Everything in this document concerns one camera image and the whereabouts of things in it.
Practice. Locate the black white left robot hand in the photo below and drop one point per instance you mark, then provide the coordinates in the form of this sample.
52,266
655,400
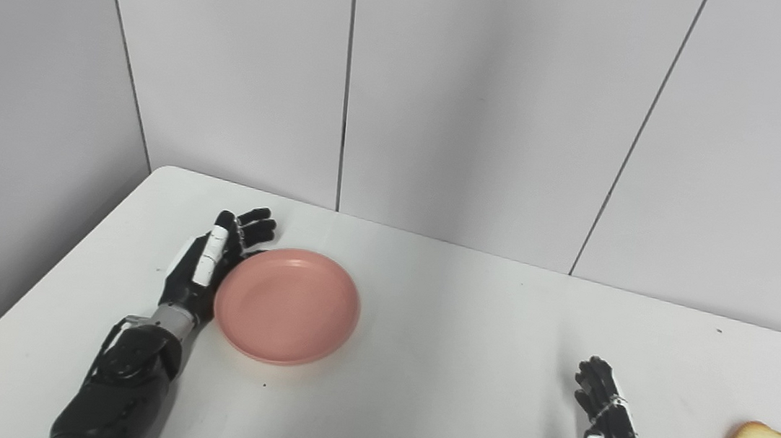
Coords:
195,278

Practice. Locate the pink round plate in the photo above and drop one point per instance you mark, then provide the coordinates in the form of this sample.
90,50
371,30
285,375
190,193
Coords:
287,306

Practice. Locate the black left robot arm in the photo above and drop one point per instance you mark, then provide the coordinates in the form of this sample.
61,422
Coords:
118,393

